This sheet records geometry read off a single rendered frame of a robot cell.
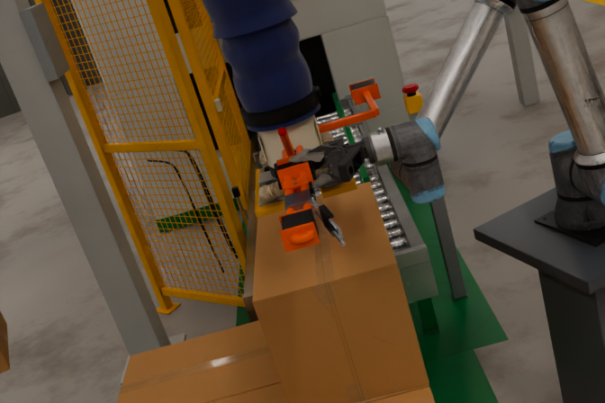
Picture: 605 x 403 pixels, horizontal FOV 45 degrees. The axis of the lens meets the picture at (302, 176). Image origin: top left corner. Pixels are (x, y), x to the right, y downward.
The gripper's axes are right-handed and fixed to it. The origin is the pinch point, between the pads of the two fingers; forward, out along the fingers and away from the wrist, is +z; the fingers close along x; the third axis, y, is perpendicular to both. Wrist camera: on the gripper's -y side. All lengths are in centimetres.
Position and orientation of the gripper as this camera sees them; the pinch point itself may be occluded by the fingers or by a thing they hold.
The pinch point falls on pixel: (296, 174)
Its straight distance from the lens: 185.9
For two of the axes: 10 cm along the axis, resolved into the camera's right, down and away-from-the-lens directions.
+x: -2.7, -9.0, -3.5
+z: -9.6, 2.7, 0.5
